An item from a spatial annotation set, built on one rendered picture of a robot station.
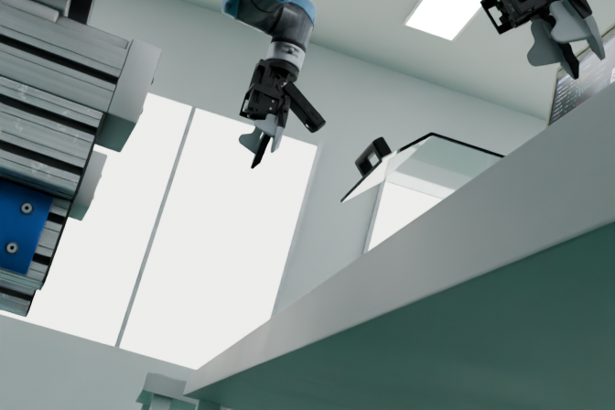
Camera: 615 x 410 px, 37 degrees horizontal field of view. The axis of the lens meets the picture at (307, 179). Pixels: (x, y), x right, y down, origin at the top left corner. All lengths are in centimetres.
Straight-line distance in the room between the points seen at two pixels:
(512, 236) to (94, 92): 70
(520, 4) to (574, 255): 89
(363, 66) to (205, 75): 109
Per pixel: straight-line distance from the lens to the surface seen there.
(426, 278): 42
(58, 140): 96
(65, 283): 575
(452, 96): 644
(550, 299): 36
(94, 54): 99
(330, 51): 631
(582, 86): 143
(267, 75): 184
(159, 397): 257
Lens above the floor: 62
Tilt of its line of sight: 17 degrees up
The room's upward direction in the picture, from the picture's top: 15 degrees clockwise
